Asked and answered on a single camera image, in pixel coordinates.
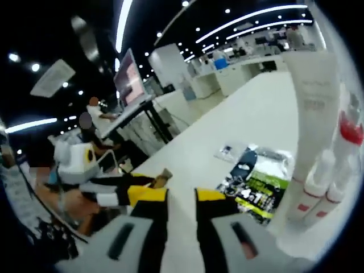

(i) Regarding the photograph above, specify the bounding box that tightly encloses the white office desk row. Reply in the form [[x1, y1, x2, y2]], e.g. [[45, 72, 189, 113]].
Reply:
[[187, 53, 286, 98]]

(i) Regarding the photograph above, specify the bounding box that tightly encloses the white skincare tube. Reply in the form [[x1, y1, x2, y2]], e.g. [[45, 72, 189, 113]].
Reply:
[[281, 52, 341, 225]]

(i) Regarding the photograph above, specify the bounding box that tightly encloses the blue storage box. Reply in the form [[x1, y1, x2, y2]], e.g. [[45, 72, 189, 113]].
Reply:
[[214, 57, 229, 71]]

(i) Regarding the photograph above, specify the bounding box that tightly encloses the ceiling air conditioner panel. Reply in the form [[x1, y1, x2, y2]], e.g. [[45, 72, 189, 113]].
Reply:
[[30, 59, 76, 98]]

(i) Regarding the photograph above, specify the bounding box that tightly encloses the person in white shirt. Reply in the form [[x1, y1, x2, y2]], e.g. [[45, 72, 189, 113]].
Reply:
[[11, 164, 92, 262]]

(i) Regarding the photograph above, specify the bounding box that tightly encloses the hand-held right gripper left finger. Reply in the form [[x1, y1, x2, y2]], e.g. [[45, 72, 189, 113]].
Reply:
[[55, 188, 171, 273]]

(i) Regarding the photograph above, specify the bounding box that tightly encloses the small white skincare bottle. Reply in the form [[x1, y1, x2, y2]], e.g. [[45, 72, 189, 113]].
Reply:
[[288, 149, 336, 226], [306, 181, 346, 226]]

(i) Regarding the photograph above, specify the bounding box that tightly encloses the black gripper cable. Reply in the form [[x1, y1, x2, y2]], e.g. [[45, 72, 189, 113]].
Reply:
[[20, 167, 88, 244]]

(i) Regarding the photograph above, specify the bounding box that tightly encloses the red collar skincare spray bottle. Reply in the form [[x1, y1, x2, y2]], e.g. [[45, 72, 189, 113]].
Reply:
[[331, 93, 364, 200]]

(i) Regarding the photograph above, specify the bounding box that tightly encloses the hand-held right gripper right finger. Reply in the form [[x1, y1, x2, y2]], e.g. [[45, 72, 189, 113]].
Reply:
[[194, 187, 312, 273]]

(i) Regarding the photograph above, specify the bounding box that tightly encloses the person's left hand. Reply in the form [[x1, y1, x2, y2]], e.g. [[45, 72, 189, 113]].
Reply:
[[61, 187, 102, 228]]

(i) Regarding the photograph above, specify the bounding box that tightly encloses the gold skincare sachet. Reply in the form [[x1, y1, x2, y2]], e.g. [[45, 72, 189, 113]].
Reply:
[[150, 168, 173, 189]]

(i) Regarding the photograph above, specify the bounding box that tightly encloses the green black skincare packet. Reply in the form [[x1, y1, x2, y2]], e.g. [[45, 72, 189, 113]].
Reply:
[[217, 146, 294, 226]]

